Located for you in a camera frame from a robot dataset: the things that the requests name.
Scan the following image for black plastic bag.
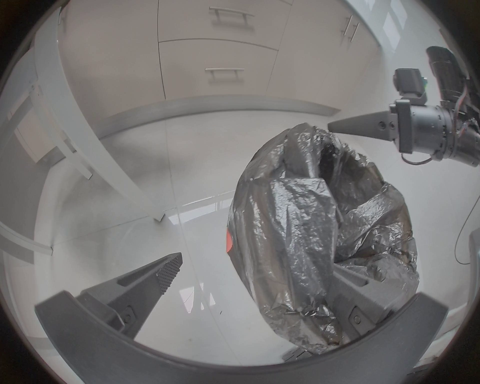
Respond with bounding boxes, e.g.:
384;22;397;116
226;123;421;355

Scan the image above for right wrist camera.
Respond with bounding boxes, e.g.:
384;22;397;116
392;68;429;107

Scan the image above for black cable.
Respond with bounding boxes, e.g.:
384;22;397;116
454;195;474;265

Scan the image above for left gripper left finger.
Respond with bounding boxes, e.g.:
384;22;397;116
80;252;184;340

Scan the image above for dark grey white-framed chair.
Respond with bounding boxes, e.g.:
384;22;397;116
0;5;167;265

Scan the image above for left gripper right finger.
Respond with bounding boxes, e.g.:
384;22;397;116
330;262;399;335

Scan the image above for beige cabinet with drawers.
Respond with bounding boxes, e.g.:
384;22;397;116
56;0;384;139

